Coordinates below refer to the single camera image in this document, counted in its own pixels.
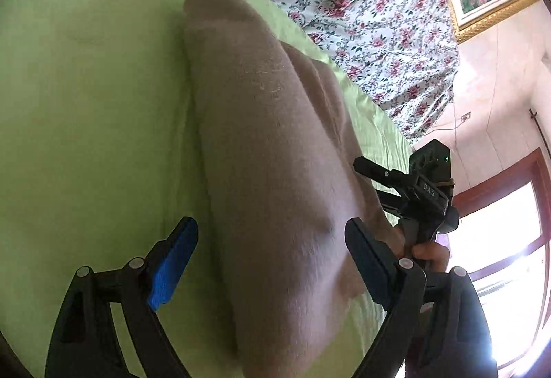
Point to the white wall socket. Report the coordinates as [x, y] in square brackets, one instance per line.
[465, 117]

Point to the person's right hand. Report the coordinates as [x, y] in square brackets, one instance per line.
[435, 255]

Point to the light green bed sheet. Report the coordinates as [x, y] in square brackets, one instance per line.
[100, 159]

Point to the beige knitted sweater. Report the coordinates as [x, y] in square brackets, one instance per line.
[278, 147]

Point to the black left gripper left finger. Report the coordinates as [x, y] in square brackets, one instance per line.
[147, 284]

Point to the red wooden window frame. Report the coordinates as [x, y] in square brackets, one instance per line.
[503, 242]

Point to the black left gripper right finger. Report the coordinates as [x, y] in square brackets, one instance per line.
[396, 284]

